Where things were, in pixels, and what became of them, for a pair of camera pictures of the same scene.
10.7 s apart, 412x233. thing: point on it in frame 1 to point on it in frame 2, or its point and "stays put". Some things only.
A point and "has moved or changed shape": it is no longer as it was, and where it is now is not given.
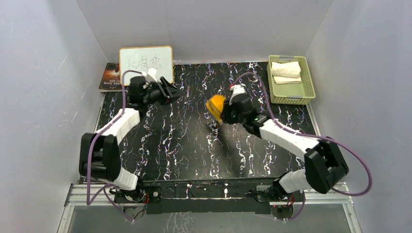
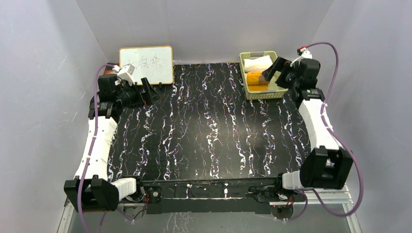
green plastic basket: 299,93 has moved or changed shape
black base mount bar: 208,196 stays put
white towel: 286,73 has moved or changed shape
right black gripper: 226,114 to 278,65
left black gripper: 173,93 to 140,102
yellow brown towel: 214,106 to 253,83
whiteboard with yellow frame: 140,59 stays put
